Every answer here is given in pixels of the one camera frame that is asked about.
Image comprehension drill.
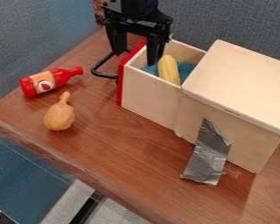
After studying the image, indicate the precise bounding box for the red toy bottle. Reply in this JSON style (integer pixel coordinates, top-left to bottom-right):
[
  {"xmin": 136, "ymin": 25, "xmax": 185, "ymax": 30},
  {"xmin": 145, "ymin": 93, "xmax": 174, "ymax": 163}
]
[{"xmin": 19, "ymin": 66, "xmax": 86, "ymax": 98}]

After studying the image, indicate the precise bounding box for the yellow toy corn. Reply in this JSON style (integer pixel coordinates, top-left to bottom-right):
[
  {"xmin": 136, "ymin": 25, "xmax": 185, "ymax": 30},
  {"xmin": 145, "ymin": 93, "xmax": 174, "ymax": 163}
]
[{"xmin": 157, "ymin": 54, "xmax": 183, "ymax": 86}]

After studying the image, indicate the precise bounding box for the grey tape strip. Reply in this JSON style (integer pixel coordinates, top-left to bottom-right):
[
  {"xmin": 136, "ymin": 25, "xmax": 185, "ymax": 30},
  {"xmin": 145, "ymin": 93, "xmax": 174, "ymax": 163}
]
[{"xmin": 179, "ymin": 117, "xmax": 233, "ymax": 186}]

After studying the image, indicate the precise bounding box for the cabinet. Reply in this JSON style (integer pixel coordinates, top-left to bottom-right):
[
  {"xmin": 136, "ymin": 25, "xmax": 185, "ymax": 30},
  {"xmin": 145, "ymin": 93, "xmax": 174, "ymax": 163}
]
[{"xmin": 173, "ymin": 39, "xmax": 280, "ymax": 174}]

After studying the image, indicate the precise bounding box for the drawer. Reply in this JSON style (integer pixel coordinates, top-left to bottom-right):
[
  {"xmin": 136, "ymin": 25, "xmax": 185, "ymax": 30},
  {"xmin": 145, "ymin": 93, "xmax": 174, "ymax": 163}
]
[{"xmin": 89, "ymin": 38, "xmax": 208, "ymax": 131}]

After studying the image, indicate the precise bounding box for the blue cloth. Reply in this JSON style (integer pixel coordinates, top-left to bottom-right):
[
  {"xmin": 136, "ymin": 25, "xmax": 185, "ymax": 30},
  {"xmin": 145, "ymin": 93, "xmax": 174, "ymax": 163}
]
[{"xmin": 140, "ymin": 60, "xmax": 198, "ymax": 85}]

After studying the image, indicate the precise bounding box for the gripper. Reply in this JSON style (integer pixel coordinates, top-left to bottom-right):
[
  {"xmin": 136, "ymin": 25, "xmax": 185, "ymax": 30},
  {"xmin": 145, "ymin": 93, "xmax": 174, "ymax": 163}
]
[{"xmin": 100, "ymin": 2, "xmax": 176, "ymax": 67}]

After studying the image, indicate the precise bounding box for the tan toy drumstick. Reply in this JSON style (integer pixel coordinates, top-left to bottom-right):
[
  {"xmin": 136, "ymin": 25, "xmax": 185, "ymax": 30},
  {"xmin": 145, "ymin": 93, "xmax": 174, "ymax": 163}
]
[{"xmin": 43, "ymin": 91, "xmax": 77, "ymax": 131}]

